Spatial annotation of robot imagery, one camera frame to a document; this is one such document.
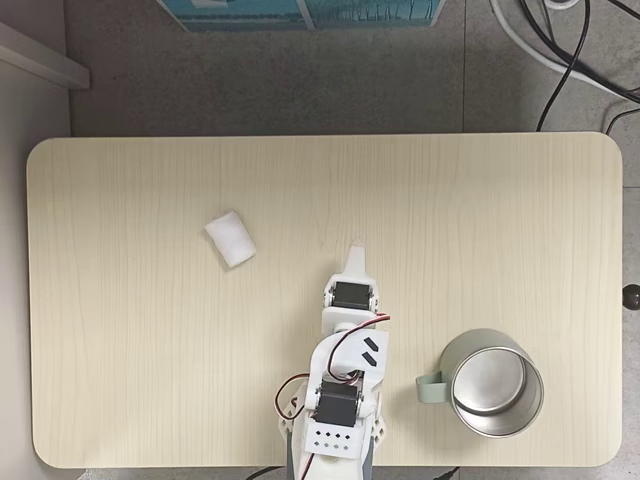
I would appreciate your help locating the blue printed box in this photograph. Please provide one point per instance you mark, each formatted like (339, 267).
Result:
(300, 12)

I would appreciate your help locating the black round knob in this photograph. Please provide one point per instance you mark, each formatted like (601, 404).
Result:
(633, 297)

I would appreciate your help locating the white round object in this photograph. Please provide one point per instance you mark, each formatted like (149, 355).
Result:
(560, 3)

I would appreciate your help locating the white shelf board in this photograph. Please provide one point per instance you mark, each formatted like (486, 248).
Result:
(45, 57)

